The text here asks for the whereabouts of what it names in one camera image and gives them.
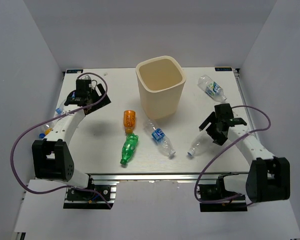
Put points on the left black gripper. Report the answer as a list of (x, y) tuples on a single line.
[(105, 101)]

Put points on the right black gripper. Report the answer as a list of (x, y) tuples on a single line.
[(220, 139)]

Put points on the clear unlabelled plastic bottle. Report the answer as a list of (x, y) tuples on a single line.
[(200, 145)]

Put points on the orange plastic bottle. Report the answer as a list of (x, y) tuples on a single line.
[(129, 121)]

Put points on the clear bottle blue label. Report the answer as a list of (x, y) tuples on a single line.
[(60, 108), (161, 140)]

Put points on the green plastic bottle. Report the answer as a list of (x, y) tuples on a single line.
[(128, 148)]

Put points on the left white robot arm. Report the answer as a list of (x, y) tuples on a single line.
[(51, 155)]

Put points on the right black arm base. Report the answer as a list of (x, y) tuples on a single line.
[(216, 191)]

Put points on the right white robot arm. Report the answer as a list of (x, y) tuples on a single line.
[(268, 178)]

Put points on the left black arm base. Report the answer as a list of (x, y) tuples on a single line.
[(81, 200)]

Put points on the cream plastic bin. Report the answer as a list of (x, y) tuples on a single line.
[(160, 82)]

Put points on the black logo sticker left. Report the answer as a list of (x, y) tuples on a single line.
[(74, 71)]

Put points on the clear bottle green white label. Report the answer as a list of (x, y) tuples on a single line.
[(212, 89)]

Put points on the clear bottle yellow label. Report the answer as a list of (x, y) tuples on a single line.
[(47, 127)]

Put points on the black XDOF logo sticker right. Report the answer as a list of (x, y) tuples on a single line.
[(229, 69)]

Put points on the small bottle blue label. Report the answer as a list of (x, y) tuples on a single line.
[(41, 136)]

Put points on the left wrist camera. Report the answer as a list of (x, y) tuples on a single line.
[(85, 78)]

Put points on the aluminium front rail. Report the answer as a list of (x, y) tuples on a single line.
[(157, 176)]

